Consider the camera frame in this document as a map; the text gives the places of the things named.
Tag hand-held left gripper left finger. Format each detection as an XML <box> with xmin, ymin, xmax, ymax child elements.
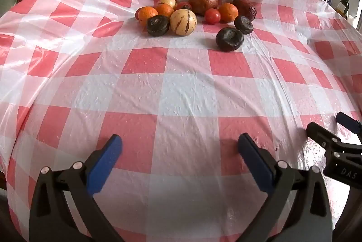
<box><xmin>29</xmin><ymin>134</ymin><xmax>125</xmax><ymax>242</ymax></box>

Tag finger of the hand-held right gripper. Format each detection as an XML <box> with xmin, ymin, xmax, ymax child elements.
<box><xmin>306</xmin><ymin>121</ymin><xmax>344</xmax><ymax>151</ymax></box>
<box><xmin>336</xmin><ymin>111</ymin><xmax>362</xmax><ymax>136</ymax></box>

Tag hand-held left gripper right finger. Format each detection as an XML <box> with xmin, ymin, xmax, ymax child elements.
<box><xmin>238</xmin><ymin>133</ymin><xmax>333</xmax><ymax>242</ymax></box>

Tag dark purple mangosteen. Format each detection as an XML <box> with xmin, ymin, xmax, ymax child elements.
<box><xmin>234</xmin><ymin>15</ymin><xmax>254</xmax><ymax>35</ymax></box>
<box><xmin>216</xmin><ymin>27</ymin><xmax>244</xmax><ymax>52</ymax></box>
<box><xmin>146</xmin><ymin>15</ymin><xmax>170</xmax><ymax>37</ymax></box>

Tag dark red wrinkled fruit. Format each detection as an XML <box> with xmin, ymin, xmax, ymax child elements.
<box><xmin>232</xmin><ymin>0</ymin><xmax>257</xmax><ymax>21</ymax></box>

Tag orange tangerine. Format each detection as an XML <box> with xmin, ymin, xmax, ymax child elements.
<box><xmin>217</xmin><ymin>3</ymin><xmax>237</xmax><ymax>23</ymax></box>
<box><xmin>138</xmin><ymin>6</ymin><xmax>159</xmax><ymax>26</ymax></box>
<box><xmin>155</xmin><ymin>4</ymin><xmax>175</xmax><ymax>18</ymax></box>

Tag large striped pepino melon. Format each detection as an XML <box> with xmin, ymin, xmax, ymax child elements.
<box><xmin>170</xmin><ymin>9</ymin><xmax>197</xmax><ymax>36</ymax></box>

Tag small striped pepino melon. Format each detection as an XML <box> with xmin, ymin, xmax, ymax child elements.
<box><xmin>157</xmin><ymin>0</ymin><xmax>177</xmax><ymax>9</ymax></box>

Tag red white checkered tablecloth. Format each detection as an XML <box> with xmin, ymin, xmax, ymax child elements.
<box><xmin>0</xmin><ymin>0</ymin><xmax>362</xmax><ymax>242</ymax></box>

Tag dark glass bottle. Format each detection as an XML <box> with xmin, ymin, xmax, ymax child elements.
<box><xmin>336</xmin><ymin>0</ymin><xmax>350</xmax><ymax>15</ymax></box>

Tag brown wrinkled apple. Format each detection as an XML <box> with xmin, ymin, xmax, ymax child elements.
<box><xmin>188</xmin><ymin>0</ymin><xmax>219</xmax><ymax>16</ymax></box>

